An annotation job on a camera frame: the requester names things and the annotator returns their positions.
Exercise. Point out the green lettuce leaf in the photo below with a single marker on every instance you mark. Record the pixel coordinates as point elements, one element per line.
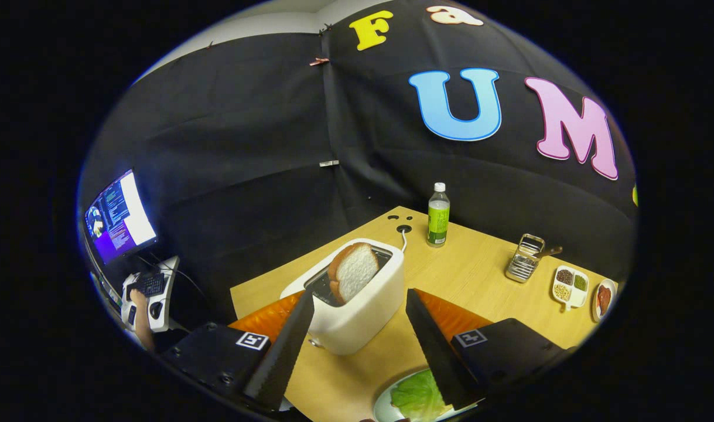
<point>418,398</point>

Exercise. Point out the toasted bread slice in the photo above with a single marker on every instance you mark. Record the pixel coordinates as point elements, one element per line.
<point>356,272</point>

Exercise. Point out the dark red beans pile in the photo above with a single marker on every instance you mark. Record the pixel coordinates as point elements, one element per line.
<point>565,276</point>

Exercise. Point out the brown steak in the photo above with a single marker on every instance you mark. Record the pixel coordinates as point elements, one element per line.
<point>604,298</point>

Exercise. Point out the black keyboard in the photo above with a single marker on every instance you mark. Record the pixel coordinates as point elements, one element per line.
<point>150,283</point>

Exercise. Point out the green label plastic bottle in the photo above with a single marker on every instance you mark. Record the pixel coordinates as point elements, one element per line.
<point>438,223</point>

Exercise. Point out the white divided dish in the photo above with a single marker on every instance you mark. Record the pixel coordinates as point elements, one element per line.
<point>579,298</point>

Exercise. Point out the white side desk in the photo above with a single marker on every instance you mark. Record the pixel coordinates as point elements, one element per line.
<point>170,275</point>

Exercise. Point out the pink clip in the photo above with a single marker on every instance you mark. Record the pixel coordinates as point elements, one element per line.
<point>318,61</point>

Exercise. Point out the computer monitor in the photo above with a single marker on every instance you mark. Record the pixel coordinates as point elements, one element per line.
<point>122,217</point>

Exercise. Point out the black computer mouse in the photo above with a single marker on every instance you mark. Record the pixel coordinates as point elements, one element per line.
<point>156,309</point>

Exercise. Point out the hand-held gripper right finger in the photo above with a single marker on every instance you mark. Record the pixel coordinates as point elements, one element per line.
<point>436,351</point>

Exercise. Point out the round plate with steak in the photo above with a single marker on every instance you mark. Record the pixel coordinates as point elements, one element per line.
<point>594,305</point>

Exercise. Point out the pale green round plate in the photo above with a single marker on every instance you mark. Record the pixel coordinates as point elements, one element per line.
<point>383,404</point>

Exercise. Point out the black backdrop cloth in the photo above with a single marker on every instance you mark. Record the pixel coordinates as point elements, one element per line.
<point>245,146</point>

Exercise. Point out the green beans pile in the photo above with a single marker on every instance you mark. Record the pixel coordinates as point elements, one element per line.
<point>580,282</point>

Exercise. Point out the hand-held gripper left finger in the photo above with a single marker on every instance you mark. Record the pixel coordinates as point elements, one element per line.
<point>283,357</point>

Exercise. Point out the yellow soybeans pile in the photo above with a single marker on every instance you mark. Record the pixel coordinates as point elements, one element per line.
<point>562,292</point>

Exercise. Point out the white toaster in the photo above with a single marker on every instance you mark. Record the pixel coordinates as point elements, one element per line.
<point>368,316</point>

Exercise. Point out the silver clip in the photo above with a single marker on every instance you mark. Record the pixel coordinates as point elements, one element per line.
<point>328,163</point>

